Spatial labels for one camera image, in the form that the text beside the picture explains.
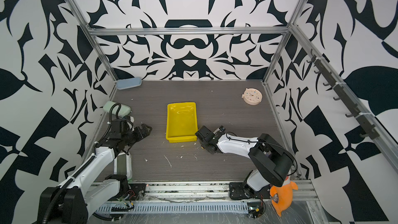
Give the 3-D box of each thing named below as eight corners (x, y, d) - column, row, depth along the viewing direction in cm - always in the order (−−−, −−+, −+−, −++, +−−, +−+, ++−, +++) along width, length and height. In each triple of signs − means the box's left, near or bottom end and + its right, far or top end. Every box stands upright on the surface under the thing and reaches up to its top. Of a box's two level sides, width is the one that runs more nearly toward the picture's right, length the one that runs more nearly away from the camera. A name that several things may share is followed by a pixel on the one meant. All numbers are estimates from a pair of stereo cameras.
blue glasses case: (117, 89, 117) (115, 86, 114) (118, 82, 122) (117, 79, 119) (141, 86, 119) (139, 83, 116) (141, 79, 124) (140, 76, 121)
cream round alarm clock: (243, 105, 110) (245, 101, 107) (240, 91, 118) (241, 87, 115) (262, 105, 110) (264, 101, 107) (258, 91, 118) (260, 87, 115)
